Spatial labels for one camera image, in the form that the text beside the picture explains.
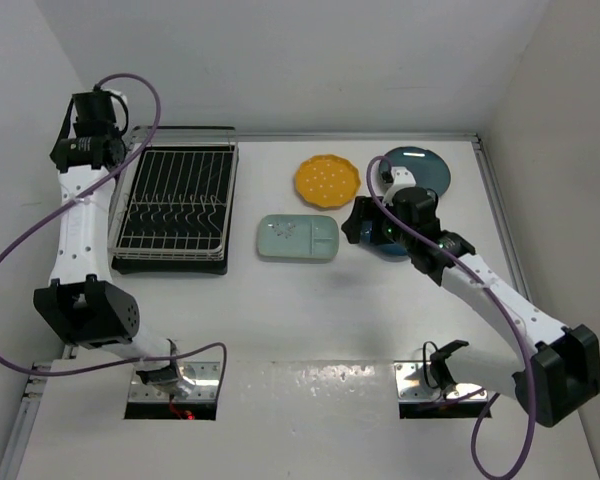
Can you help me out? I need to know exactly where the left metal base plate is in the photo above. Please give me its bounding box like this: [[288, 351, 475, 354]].
[[127, 361, 221, 404]]

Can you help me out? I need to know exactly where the dark blue leaf dish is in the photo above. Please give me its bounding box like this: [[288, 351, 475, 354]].
[[360, 222, 409, 259]]

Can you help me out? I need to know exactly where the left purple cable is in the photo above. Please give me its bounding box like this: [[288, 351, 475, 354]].
[[0, 73, 228, 401]]

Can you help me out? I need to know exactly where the metal base plate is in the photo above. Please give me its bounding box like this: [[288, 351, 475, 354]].
[[127, 361, 221, 404], [393, 361, 489, 404]]

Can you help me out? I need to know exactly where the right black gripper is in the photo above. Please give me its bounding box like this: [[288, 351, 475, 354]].
[[342, 195, 415, 250]]

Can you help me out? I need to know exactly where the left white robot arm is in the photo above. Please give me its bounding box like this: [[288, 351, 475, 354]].
[[33, 88, 195, 399]]

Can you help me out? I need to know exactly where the black drip tray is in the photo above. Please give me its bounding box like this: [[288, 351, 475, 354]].
[[109, 126, 239, 275]]

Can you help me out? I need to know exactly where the light green divided tray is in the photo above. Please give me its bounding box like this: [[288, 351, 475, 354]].
[[256, 214, 340, 262]]

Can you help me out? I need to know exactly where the wire dish rack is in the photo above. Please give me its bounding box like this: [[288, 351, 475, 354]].
[[111, 143, 238, 269]]

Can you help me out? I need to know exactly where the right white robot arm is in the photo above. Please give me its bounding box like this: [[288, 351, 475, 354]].
[[342, 187, 600, 428]]

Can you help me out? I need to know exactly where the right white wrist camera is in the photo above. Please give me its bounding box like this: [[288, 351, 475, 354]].
[[381, 167, 416, 204]]

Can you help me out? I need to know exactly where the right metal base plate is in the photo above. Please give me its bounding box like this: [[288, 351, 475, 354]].
[[393, 361, 489, 404]]

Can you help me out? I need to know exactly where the purple cable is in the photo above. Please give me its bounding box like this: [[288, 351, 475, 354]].
[[367, 154, 537, 479], [0, 73, 228, 401]]

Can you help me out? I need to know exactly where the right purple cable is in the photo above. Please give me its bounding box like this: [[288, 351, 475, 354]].
[[367, 154, 537, 479]]

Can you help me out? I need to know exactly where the yellow dotted plate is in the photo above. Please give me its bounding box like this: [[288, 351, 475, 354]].
[[294, 154, 361, 209]]

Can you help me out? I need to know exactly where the teal round plate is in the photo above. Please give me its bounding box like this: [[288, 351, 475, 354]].
[[385, 146, 451, 196]]

